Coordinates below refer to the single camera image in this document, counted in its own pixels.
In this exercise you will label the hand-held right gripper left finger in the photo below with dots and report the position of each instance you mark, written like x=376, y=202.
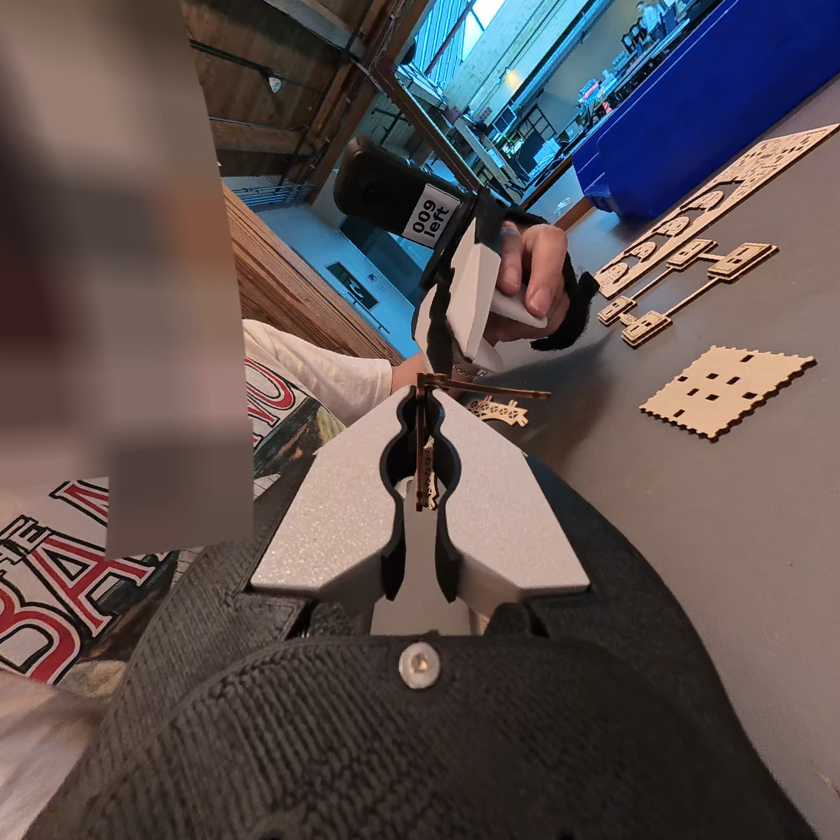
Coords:
x=328, y=525

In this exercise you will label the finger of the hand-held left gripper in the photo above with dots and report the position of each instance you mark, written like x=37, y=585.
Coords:
x=472, y=295
x=436, y=334

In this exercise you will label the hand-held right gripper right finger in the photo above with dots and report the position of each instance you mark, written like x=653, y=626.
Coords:
x=518, y=525

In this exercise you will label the wooden lattice arch piece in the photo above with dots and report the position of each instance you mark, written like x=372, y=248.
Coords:
x=420, y=426
x=430, y=472

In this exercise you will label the person's left forearm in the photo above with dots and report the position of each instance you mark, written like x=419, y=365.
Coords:
x=407, y=377

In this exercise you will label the person's left hand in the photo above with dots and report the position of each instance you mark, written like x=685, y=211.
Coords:
x=544, y=262

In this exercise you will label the small wooden arch piece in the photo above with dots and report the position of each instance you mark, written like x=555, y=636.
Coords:
x=499, y=410

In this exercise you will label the person's printed white shirt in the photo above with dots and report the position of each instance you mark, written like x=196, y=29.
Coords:
x=315, y=367

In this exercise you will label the wooden partition panel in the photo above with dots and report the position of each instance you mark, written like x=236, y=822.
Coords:
x=295, y=295

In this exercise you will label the blue plastic bin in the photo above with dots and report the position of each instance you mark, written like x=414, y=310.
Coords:
x=689, y=131

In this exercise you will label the square wooden platform with holes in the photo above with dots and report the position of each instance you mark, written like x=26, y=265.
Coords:
x=781, y=380

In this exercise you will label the wooden arch cutout sheet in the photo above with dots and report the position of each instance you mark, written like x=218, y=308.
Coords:
x=787, y=141

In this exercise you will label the wooden four-square frame piece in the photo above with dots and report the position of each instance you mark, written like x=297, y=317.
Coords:
x=722, y=269

